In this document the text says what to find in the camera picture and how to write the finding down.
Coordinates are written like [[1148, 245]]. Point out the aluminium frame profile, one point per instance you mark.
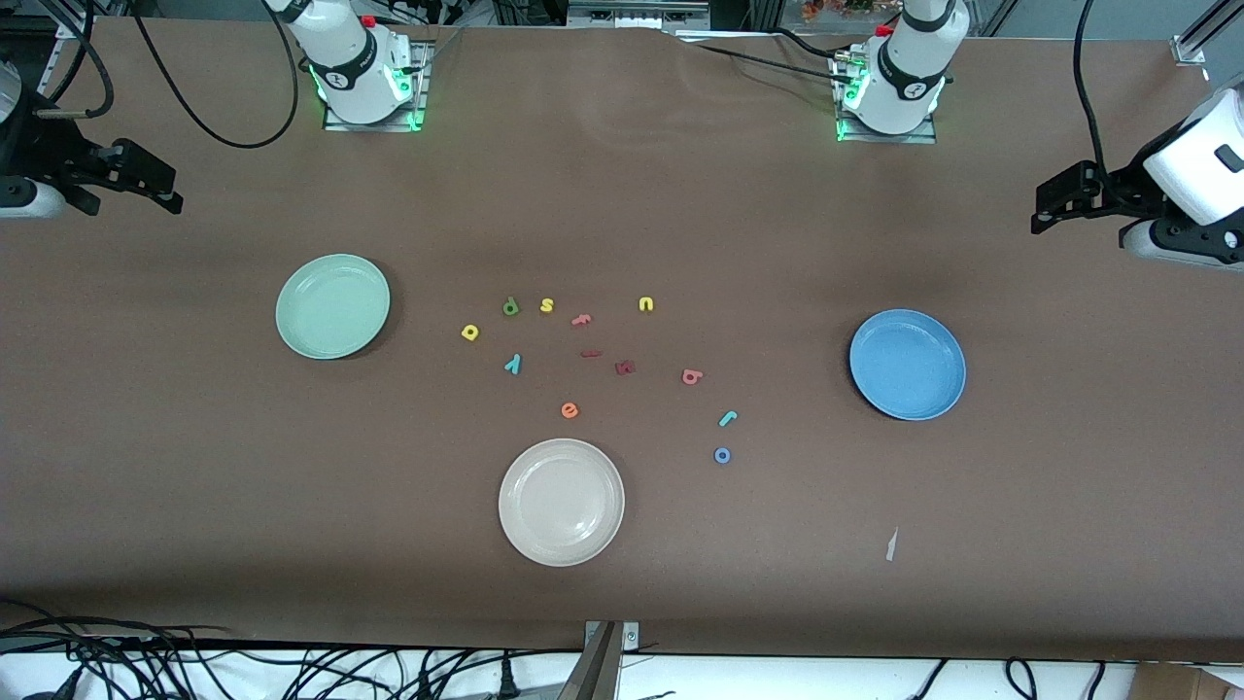
[[1200, 41], [73, 29]]

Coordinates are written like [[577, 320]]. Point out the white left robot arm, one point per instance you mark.
[[914, 58]]

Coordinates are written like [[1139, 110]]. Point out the cardboard box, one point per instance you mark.
[[1186, 682]]

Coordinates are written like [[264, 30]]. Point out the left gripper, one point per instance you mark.
[[1125, 188]]

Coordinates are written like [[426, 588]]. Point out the green plate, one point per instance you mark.
[[332, 306]]

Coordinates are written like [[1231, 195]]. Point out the orange flowers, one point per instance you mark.
[[836, 8]]

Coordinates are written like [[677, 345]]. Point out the blue plate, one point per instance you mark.
[[908, 365]]

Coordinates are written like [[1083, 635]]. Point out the teal letter y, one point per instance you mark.
[[514, 365]]

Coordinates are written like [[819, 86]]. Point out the grey paper scrap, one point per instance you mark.
[[891, 546]]

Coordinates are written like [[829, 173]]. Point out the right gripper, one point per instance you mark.
[[39, 148]]

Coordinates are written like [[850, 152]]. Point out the beige plate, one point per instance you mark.
[[562, 503]]

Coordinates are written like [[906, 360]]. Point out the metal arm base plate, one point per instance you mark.
[[374, 126], [923, 138]]

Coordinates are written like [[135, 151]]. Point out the grey metal box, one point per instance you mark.
[[637, 12]]

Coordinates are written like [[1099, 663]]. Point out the metal table edge bracket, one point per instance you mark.
[[604, 661]]

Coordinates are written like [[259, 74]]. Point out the black power plug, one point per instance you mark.
[[506, 678]]

